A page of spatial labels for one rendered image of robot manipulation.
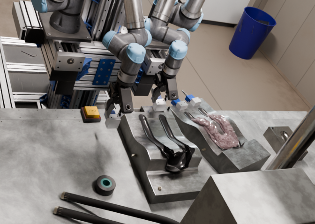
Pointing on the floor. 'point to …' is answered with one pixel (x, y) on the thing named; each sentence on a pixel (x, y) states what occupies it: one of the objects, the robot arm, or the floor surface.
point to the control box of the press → (255, 198)
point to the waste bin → (251, 32)
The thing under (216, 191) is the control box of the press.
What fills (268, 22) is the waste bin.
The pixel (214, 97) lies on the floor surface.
